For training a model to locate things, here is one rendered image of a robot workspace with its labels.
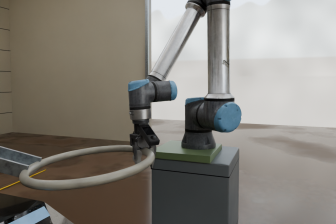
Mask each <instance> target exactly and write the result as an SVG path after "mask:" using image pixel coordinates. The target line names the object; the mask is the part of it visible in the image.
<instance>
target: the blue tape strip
mask: <svg viewBox="0 0 336 224"><path fill-rule="evenodd" d="M48 216H50V214H49V213H48V211H47V210H46V208H45V207H44V206H43V207H41V208H39V209H37V210H35V211H33V212H31V213H29V214H27V215H25V216H23V217H21V218H19V219H17V220H15V221H13V222H10V223H8V224H35V223H37V222H39V221H41V220H43V219H45V218H47V217H48Z"/></svg>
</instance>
